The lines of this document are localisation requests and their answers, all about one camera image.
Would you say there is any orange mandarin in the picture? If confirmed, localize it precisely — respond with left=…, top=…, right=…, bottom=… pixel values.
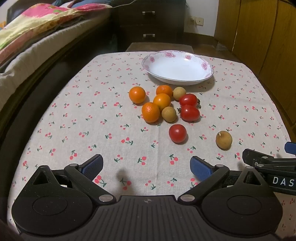
left=156, top=85, right=173, bottom=97
left=142, top=102, right=160, bottom=123
left=128, top=86, right=146, bottom=104
left=153, top=93, right=171, bottom=111

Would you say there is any white wall socket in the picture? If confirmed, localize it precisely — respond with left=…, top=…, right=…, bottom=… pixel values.
left=188, top=16, right=204, bottom=26

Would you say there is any tan longan back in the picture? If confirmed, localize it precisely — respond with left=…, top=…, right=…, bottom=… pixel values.
left=173, top=87, right=187, bottom=101

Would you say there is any brown wooden wardrobe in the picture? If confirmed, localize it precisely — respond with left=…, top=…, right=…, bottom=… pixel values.
left=214, top=0, right=296, bottom=126

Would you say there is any orange mandarin front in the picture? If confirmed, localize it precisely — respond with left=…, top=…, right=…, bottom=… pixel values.
left=142, top=102, right=160, bottom=123

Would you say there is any colourful floral quilt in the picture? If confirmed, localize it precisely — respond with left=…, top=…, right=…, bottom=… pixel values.
left=1, top=3, right=111, bottom=66

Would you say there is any dark wooden stool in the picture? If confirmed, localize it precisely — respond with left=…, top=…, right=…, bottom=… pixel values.
left=126, top=42, right=194, bottom=53

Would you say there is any round red cherry tomato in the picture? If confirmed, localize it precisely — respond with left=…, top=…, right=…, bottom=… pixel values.
left=169, top=124, right=187, bottom=143

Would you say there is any grey bed mattress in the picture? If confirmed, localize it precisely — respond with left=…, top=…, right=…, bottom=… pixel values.
left=1, top=9, right=110, bottom=108

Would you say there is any white charging cable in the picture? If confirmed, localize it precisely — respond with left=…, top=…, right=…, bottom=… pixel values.
left=108, top=0, right=139, bottom=8

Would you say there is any orange mandarin back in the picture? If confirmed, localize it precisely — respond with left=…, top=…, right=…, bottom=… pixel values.
left=156, top=85, right=173, bottom=97

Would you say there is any blue folded clothing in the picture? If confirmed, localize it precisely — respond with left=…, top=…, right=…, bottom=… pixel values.
left=52, top=0, right=111, bottom=8

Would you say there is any tan longan with stem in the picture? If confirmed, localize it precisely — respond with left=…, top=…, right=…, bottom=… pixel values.
left=216, top=131, right=232, bottom=150

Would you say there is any white floral ceramic plate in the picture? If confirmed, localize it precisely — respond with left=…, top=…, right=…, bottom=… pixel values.
left=142, top=50, right=214, bottom=86

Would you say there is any dark wooden nightstand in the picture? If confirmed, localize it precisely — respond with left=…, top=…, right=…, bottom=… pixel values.
left=112, top=1, right=186, bottom=51

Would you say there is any cherry print tablecloth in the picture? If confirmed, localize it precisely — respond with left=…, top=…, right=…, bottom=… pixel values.
left=7, top=52, right=289, bottom=240

